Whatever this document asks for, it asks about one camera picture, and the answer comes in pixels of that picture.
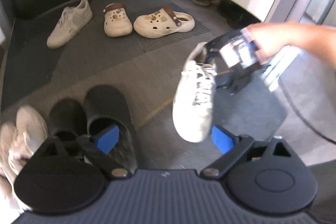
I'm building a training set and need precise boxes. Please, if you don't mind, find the cream clog with charms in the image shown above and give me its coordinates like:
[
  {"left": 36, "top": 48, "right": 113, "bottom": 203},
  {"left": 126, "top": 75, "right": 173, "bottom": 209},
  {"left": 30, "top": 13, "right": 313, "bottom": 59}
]
[
  {"left": 133, "top": 5, "right": 195, "bottom": 39},
  {"left": 103, "top": 3, "right": 133, "bottom": 38}
]

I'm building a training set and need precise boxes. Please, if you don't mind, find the person's right hand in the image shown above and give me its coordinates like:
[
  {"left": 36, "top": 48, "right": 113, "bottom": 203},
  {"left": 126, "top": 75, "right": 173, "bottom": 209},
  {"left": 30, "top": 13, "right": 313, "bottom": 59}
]
[{"left": 247, "top": 23, "right": 279, "bottom": 60}]

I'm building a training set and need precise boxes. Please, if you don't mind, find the grey ribbed door mat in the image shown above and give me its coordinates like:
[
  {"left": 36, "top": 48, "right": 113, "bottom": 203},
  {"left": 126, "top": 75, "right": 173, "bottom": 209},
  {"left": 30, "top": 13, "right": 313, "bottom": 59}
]
[{"left": 53, "top": 0, "right": 214, "bottom": 83}]

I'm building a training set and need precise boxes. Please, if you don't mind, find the person's right forearm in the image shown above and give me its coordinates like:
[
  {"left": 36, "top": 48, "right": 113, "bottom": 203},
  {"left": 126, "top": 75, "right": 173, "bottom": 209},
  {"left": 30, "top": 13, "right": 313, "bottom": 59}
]
[{"left": 275, "top": 20, "right": 336, "bottom": 57}]

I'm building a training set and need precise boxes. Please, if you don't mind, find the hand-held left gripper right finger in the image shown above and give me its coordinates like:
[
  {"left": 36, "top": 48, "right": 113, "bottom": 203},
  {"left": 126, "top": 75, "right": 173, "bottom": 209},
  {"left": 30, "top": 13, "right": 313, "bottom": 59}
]
[{"left": 201, "top": 126, "right": 293, "bottom": 179}]

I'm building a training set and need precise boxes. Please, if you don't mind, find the chunky cream sneaker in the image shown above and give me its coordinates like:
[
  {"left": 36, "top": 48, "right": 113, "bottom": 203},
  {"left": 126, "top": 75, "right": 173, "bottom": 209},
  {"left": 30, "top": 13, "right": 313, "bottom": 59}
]
[
  {"left": 15, "top": 105, "right": 49, "bottom": 161},
  {"left": 0, "top": 122, "right": 27, "bottom": 188}
]

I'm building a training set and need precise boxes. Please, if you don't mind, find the white sneaker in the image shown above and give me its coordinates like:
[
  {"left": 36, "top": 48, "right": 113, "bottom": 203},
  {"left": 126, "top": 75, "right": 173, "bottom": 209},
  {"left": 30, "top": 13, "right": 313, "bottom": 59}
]
[
  {"left": 172, "top": 42, "right": 218, "bottom": 143},
  {"left": 47, "top": 0, "right": 93, "bottom": 49}
]

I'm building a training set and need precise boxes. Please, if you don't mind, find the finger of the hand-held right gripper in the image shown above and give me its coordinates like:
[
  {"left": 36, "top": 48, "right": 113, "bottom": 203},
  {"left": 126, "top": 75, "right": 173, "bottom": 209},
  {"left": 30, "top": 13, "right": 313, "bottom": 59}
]
[{"left": 203, "top": 42, "right": 220, "bottom": 63}]

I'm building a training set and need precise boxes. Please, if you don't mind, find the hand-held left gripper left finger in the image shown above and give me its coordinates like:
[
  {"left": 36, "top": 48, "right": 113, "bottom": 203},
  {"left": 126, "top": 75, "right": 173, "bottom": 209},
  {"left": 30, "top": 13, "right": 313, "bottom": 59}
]
[{"left": 34, "top": 125, "right": 133, "bottom": 179}]

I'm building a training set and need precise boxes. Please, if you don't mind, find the black cable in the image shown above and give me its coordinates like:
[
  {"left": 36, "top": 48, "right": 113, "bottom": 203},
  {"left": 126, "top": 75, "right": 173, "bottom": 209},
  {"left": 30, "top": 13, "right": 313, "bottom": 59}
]
[{"left": 278, "top": 82, "right": 336, "bottom": 144}]

